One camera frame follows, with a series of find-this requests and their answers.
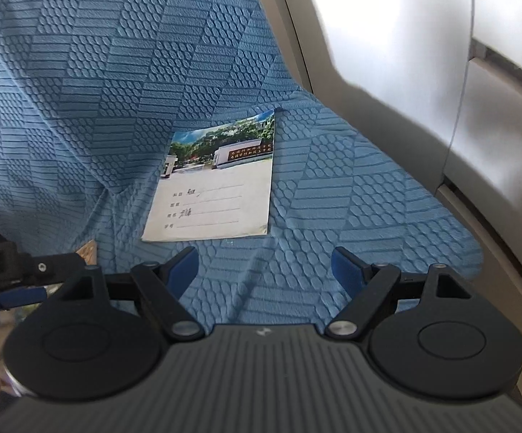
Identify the white furniture panel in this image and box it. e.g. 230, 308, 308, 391
243, 0, 522, 416

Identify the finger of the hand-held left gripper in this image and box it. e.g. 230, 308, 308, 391
0, 286, 49, 311

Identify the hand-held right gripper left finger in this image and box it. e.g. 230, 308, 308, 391
53, 247, 206, 341

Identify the tan gold cover book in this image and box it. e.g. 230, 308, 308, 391
75, 240, 98, 266

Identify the blue textured sofa cover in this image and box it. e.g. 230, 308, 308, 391
0, 0, 484, 330

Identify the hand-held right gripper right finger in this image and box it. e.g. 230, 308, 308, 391
325, 246, 480, 339

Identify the photo cover notebook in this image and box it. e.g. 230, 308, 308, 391
141, 109, 276, 242

